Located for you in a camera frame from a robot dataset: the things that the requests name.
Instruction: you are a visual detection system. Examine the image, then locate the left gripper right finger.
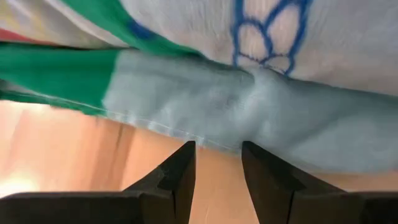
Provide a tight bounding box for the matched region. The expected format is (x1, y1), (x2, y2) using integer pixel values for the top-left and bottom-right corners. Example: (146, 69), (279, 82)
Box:
(241, 140), (398, 224)

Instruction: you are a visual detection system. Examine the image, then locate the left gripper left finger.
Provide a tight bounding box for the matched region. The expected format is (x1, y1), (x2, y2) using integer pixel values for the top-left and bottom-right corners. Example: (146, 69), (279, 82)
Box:
(0, 140), (197, 224)

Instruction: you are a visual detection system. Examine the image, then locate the dinosaur print towel green border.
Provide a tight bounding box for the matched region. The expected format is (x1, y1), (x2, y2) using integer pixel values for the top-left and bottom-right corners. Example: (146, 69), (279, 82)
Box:
(0, 0), (398, 175)

